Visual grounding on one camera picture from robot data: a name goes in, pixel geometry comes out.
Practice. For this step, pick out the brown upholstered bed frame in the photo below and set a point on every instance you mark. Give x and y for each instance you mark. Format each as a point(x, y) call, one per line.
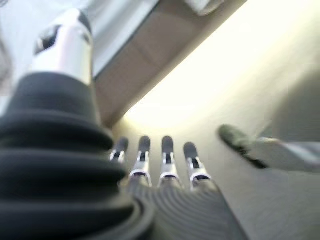
point(150, 50)

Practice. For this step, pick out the white bed sheet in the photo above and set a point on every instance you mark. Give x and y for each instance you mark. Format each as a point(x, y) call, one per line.
point(112, 25)

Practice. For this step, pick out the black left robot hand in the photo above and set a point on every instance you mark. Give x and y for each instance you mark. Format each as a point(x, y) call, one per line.
point(62, 162)

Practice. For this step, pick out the white duvet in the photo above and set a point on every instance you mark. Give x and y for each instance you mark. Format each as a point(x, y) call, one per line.
point(212, 6)

